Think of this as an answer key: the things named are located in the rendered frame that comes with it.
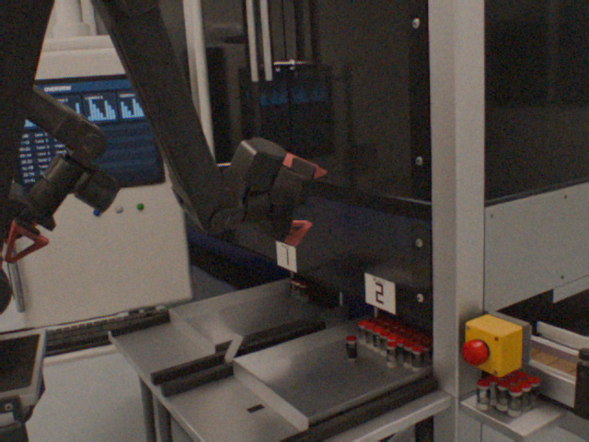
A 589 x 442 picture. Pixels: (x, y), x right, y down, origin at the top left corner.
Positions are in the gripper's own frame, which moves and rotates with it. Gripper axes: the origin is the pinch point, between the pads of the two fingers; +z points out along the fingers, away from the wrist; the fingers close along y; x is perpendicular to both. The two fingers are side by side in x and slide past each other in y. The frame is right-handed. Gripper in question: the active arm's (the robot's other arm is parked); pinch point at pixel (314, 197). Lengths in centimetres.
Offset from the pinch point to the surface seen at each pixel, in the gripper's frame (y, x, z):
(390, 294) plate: 14.7, 13.5, 13.2
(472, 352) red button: 12.2, 33.9, 3.1
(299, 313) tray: 36.5, -13.1, 26.7
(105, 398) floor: 162, -136, 73
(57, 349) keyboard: 62, -56, -9
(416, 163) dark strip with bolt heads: -10.6, 12.5, 8.2
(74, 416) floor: 164, -133, 54
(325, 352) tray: 32.9, 4.2, 13.1
